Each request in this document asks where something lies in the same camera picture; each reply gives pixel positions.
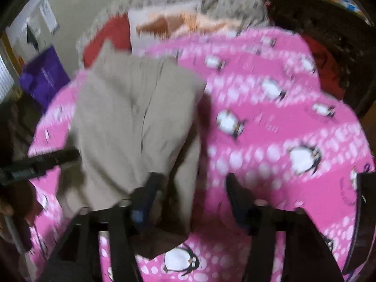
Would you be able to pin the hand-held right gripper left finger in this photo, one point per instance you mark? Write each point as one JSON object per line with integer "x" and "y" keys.
{"x": 142, "y": 205}

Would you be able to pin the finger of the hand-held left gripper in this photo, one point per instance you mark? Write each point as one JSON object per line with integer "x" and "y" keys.
{"x": 38, "y": 164}

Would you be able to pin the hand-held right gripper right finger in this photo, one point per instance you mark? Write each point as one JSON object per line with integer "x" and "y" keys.
{"x": 239, "y": 202}

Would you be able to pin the beige pants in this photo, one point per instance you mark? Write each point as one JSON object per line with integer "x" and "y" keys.
{"x": 123, "y": 117}

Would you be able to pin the pink penguin print blanket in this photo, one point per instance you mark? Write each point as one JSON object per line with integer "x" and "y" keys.
{"x": 264, "y": 129}

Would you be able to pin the purple bag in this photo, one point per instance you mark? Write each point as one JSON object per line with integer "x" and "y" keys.
{"x": 44, "y": 79}

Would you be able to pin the white window blinds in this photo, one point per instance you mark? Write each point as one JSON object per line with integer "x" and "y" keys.
{"x": 5, "y": 79}

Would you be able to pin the black curved object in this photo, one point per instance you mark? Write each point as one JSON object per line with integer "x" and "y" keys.
{"x": 364, "y": 211}

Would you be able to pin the red pillow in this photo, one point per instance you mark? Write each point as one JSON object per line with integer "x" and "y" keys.
{"x": 114, "y": 35}

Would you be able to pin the red cloth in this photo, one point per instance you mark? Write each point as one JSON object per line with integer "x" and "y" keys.
{"x": 326, "y": 64}

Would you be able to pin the white and orange pillow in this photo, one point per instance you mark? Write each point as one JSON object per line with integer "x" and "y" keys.
{"x": 152, "y": 20}

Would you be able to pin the dark wooden furniture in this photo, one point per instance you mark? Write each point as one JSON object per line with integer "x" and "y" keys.
{"x": 308, "y": 14}

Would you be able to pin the wall poster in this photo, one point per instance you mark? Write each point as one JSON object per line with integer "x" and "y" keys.
{"x": 35, "y": 29}

